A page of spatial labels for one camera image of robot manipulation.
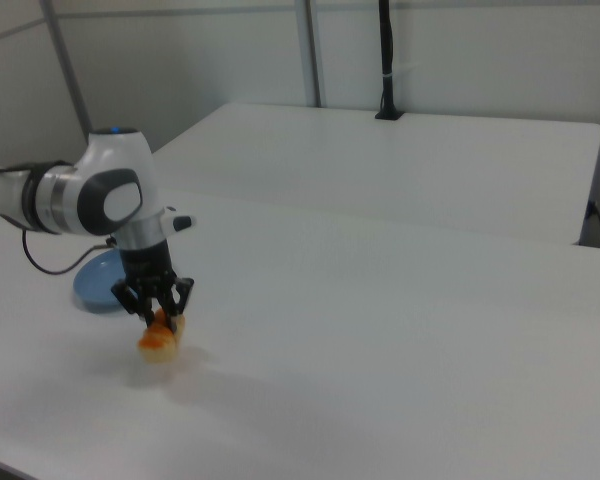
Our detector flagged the orange glazed bread loaf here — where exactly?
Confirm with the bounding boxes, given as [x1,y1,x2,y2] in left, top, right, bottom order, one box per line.
[136,308,189,366]

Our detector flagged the blue round plate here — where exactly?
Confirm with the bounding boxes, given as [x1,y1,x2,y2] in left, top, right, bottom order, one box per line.
[73,248,131,316]

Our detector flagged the black stand pole with base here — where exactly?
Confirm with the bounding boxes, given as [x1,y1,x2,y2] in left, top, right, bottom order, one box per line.
[374,0,405,122]

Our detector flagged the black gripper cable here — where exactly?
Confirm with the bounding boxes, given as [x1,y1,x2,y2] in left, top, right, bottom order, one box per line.
[21,228,117,277]

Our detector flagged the grey partition frame post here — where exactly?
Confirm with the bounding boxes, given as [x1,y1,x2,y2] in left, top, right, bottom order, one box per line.
[38,0,94,147]
[294,0,327,109]

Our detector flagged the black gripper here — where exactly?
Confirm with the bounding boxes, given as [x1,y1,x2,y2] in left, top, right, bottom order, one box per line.
[110,239,196,329]

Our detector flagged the white zip tie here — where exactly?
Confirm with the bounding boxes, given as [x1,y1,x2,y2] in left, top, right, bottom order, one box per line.
[381,61,421,81]

